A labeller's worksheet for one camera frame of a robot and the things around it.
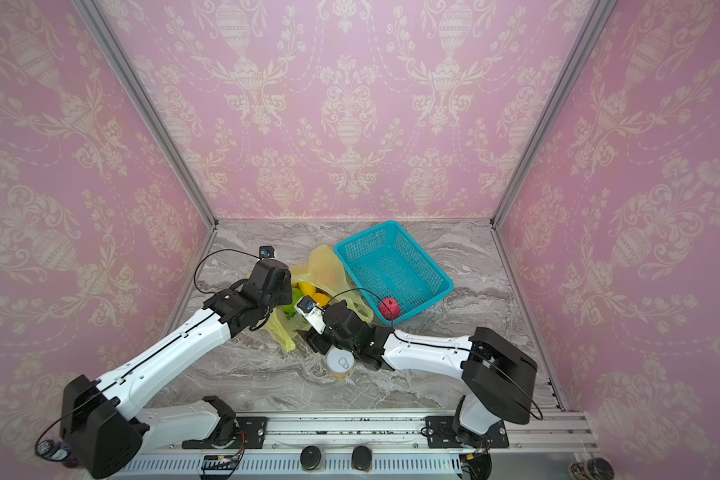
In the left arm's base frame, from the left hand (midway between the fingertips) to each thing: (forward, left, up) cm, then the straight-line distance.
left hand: (284, 284), depth 81 cm
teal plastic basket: (+22, -29, -18) cm, 41 cm away
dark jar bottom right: (-39, -70, -7) cm, 80 cm away
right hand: (-9, -7, -4) cm, 12 cm away
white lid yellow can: (-16, -16, -12) cm, 26 cm away
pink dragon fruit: (-1, -30, -11) cm, 32 cm away
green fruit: (-8, -3, +2) cm, 9 cm away
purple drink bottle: (-39, +36, +1) cm, 53 cm away
